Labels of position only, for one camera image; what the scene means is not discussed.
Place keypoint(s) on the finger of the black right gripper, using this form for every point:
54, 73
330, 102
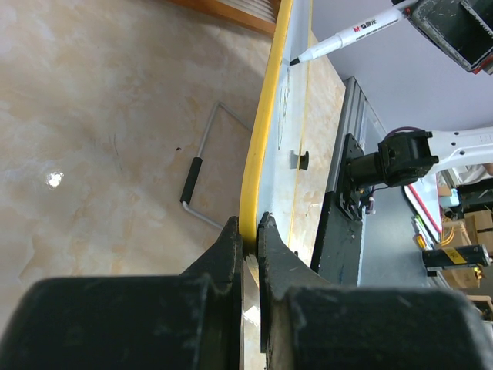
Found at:
462, 30

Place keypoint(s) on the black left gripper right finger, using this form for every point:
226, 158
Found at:
309, 323

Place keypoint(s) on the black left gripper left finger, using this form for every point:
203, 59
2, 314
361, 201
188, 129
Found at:
192, 320

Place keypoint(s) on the white marker pen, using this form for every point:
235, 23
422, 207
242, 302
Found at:
350, 34

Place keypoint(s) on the yellow framed whiteboard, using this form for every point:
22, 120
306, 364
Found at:
288, 160

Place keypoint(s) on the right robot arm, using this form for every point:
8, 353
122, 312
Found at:
405, 157

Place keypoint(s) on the metal whiteboard stand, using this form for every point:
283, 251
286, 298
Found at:
211, 189

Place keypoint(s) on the red framed whiteboard background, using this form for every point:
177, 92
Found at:
424, 198

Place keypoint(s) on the black yellow cylinder background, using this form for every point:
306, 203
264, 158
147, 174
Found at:
450, 258

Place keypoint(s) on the orange wooden shelf rack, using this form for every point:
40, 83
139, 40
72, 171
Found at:
259, 16

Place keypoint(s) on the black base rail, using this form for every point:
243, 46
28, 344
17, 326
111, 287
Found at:
337, 248

